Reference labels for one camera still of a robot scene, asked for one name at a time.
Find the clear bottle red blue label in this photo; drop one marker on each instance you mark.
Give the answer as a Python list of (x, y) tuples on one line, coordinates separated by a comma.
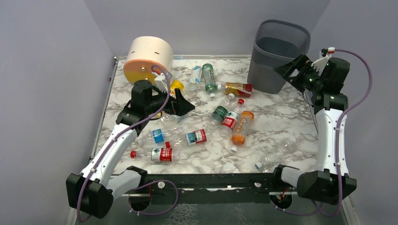
[(191, 139)]

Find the grey mesh waste bin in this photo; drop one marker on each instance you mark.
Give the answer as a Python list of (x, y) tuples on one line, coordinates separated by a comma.
[(276, 43)]

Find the yellow drink bottle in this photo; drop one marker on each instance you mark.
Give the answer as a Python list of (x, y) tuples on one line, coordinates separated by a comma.
[(176, 84)]

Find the green plastic bottle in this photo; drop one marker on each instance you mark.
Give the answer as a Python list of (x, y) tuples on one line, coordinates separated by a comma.
[(210, 84)]

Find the clear bottle red label red cap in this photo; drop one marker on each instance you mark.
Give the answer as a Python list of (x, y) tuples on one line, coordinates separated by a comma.
[(232, 118)]

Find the clear bottle small label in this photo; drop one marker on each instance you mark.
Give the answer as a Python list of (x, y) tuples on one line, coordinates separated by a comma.
[(172, 119)]

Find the cream orange round drum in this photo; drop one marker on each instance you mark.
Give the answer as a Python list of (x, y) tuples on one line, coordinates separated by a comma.
[(145, 52)]

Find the clear bottle red label front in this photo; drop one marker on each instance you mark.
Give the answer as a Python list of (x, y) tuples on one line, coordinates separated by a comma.
[(157, 154)]

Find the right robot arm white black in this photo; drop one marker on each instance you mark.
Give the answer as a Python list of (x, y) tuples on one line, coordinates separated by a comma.
[(330, 181)]

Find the clear bottle dark green label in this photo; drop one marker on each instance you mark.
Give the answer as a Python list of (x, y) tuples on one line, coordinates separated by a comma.
[(219, 113)]

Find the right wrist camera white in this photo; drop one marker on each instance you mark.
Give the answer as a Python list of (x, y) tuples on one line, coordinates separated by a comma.
[(325, 54)]

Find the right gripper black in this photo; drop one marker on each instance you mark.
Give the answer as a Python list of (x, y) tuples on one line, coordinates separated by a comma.
[(300, 74)]

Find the clear crushed bottle blue cap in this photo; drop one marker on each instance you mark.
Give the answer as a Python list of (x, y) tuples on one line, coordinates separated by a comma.
[(275, 154)]

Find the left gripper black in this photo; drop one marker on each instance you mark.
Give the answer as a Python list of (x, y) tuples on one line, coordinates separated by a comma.
[(176, 101)]

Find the clear bottle white blue label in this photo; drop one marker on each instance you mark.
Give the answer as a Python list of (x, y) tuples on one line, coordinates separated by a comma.
[(194, 80)]

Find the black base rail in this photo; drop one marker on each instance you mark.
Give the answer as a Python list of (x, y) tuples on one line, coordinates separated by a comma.
[(161, 189)]

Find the orange drink bottle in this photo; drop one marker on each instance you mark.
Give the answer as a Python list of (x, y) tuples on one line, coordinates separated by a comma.
[(239, 136)]

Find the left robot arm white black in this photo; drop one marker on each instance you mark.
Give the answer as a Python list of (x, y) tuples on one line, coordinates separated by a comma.
[(92, 191)]

